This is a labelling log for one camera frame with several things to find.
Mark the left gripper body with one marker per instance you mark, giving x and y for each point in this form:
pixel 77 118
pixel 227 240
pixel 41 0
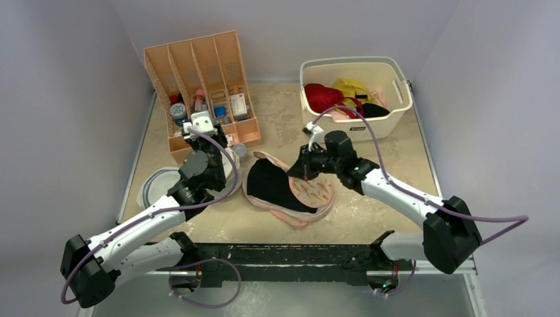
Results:
pixel 209 146

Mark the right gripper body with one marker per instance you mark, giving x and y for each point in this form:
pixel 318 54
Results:
pixel 306 161

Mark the strawberry print mesh laundry bag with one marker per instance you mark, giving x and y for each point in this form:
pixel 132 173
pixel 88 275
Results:
pixel 317 193

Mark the black bra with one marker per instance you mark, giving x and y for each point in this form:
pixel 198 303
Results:
pixel 269 183

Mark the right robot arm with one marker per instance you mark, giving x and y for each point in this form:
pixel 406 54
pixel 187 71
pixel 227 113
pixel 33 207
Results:
pixel 448 236

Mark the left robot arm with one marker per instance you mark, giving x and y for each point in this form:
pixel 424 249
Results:
pixel 93 267

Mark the white cylindrical mesh laundry bag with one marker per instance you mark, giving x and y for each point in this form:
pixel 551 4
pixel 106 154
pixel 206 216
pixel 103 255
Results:
pixel 233 173

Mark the flat white mesh bag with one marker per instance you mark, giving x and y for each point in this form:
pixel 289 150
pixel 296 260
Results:
pixel 157 185

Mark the cream perforated laundry basket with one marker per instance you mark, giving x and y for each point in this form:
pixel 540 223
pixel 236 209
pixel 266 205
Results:
pixel 376 73

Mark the clear plastic round container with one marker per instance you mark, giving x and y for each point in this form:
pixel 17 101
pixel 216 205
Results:
pixel 240 149

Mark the black garment in basket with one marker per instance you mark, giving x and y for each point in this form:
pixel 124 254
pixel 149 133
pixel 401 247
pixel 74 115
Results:
pixel 370 110

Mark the red garment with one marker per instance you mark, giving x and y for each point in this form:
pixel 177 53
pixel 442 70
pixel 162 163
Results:
pixel 325 99

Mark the blue lid round tin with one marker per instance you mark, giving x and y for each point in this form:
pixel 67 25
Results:
pixel 179 114

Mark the pink bottle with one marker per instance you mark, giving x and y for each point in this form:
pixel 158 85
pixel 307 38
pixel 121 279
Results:
pixel 199 100

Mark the yellow garment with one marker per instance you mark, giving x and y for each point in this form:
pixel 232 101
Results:
pixel 353 89

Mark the white medicine box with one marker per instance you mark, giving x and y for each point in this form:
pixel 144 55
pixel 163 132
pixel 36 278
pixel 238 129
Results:
pixel 238 104

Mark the pink garment in basket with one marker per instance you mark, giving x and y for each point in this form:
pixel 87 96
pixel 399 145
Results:
pixel 380 98

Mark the orange plastic desk organizer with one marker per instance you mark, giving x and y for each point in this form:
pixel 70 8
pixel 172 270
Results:
pixel 203 74

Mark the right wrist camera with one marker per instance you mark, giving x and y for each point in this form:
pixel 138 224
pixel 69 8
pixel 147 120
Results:
pixel 314 133

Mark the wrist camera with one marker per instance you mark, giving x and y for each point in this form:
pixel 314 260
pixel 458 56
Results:
pixel 314 133
pixel 202 122

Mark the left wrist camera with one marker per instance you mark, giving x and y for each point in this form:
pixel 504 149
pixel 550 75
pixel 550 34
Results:
pixel 202 122

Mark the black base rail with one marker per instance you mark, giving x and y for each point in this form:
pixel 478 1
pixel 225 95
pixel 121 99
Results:
pixel 286 263

